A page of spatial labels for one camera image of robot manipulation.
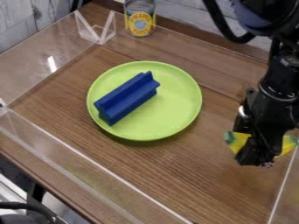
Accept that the blue plastic block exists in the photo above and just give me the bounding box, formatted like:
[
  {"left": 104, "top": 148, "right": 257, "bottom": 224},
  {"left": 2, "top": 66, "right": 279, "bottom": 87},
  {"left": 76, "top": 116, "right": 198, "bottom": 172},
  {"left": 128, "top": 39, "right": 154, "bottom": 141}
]
[{"left": 94, "top": 71, "right": 160, "bottom": 126}]

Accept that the clear acrylic front wall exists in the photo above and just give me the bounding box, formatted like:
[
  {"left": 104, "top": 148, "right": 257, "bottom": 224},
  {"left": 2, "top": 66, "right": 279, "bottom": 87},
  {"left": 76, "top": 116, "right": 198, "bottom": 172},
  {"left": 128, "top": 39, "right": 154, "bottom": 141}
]
[{"left": 0, "top": 99, "right": 192, "bottom": 224}]

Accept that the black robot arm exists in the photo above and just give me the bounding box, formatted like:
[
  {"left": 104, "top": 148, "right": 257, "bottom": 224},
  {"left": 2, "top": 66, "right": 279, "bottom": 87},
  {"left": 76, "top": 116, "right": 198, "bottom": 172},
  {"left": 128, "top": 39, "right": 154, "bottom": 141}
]
[{"left": 233, "top": 0, "right": 299, "bottom": 166}]

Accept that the green round plate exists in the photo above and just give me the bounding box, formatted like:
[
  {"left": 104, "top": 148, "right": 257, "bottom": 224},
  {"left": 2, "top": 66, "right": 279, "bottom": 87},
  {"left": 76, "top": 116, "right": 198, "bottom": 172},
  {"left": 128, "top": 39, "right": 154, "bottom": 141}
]
[{"left": 87, "top": 60, "right": 203, "bottom": 141}]

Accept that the yellow labelled tin can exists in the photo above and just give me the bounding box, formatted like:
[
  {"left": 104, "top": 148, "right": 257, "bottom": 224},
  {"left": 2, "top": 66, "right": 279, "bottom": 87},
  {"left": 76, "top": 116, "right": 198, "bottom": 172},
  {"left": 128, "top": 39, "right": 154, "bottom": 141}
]
[{"left": 124, "top": 0, "right": 156, "bottom": 38}]

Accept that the black chair part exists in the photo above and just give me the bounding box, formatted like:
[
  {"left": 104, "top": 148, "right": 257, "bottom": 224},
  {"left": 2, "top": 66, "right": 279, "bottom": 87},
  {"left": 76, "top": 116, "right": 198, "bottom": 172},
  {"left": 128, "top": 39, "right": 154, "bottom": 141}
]
[{"left": 0, "top": 200, "right": 63, "bottom": 224}]

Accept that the yellow toy banana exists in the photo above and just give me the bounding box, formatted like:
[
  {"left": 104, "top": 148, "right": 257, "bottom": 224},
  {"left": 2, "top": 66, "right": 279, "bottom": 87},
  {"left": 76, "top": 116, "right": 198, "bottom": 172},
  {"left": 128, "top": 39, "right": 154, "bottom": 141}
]
[{"left": 225, "top": 131, "right": 299, "bottom": 156}]

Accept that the clear acrylic triangular bracket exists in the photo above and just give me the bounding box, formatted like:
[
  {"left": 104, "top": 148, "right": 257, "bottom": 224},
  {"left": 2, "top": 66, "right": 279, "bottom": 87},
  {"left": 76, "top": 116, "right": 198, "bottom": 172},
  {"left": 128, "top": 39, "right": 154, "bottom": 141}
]
[{"left": 75, "top": 10, "right": 116, "bottom": 46}]

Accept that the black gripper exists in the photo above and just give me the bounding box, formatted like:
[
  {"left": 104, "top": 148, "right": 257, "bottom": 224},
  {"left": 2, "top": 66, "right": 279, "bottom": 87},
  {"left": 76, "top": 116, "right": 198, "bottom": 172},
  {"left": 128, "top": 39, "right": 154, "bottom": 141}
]
[{"left": 233, "top": 87, "right": 299, "bottom": 167}]

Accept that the black cable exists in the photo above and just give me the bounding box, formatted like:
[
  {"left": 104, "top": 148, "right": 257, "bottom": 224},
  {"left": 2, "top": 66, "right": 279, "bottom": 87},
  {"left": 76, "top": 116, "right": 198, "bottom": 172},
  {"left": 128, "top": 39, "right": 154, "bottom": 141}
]
[{"left": 200, "top": 0, "right": 257, "bottom": 45}]

